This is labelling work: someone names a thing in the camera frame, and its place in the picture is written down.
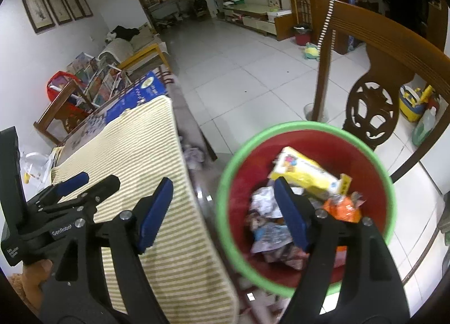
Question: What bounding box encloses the blue printed door curtain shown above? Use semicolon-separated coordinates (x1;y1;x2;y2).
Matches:
342;0;392;55

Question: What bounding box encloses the white paper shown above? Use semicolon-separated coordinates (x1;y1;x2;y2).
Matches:
251;186;282;220

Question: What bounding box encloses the black cloth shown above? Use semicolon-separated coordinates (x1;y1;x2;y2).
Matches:
110;25;141;41

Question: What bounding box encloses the pile of jigsaw pieces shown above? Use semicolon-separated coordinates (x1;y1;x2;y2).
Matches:
82;112;108;135

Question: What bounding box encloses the red bag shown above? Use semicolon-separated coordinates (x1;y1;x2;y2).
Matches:
46;70;80;102

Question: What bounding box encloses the green plush turtle toy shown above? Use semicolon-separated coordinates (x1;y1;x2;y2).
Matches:
303;42;322;62

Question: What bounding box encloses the low television cabinet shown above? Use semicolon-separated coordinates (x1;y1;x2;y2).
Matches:
222;3;295;42

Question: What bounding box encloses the person's left hand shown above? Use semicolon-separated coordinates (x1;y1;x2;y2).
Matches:
9;260;53;314

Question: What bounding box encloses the dark wooden chair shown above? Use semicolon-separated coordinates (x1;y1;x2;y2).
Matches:
33;79;103;146

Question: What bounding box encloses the blue yellow toy bucket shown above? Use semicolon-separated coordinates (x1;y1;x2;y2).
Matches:
398;84;435;123

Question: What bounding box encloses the yellow printed carton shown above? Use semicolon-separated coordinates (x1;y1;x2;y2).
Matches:
268;146;353;202

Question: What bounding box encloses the round metal disc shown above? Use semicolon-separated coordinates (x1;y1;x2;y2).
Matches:
303;102;331;123

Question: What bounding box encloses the small red waste bin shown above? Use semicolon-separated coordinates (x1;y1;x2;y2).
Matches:
293;24;313;47

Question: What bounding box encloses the orange wrapper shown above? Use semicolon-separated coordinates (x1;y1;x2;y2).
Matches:
323;193;363;223

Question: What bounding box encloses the blue white snack wrapper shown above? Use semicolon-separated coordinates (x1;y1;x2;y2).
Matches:
252;221;293;255

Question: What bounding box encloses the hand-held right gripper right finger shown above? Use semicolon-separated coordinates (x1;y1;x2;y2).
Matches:
274;176;412;324

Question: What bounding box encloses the framed wall picture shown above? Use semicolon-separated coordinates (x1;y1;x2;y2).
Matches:
40;0;73;26
18;0;57;33
70;0;94;17
58;0;86;21

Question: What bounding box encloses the green-rimmed red trash bin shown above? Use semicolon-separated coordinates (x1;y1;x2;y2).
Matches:
215;121;393;298

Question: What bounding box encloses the wooden frame sofa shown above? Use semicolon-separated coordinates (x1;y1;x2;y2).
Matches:
98;33;170;76

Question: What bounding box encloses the brown paper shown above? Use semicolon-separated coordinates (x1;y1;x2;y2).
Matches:
263;240;311;271

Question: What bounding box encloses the rack of picture books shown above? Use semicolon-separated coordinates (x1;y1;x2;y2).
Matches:
64;51;133;111

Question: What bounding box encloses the yellow striped table cloth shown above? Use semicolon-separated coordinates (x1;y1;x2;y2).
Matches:
51;94;240;324

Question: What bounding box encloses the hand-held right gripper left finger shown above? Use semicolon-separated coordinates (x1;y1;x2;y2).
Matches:
39;177;174;324

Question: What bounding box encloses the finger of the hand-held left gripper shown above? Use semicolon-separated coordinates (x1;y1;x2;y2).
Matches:
37;172;90;201
70;174;121;219

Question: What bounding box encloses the crumpled pale cloth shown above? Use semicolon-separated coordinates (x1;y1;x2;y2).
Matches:
182;146;207;170

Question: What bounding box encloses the carved wooden chair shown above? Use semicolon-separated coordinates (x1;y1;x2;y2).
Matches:
309;0;450;185

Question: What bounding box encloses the green detergent bottle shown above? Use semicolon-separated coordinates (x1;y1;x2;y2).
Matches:
411;106;439;148

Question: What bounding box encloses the yellow book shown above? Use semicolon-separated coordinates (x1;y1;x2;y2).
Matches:
52;146;66;167

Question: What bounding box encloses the white bead string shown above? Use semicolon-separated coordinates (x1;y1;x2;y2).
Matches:
316;0;337;49

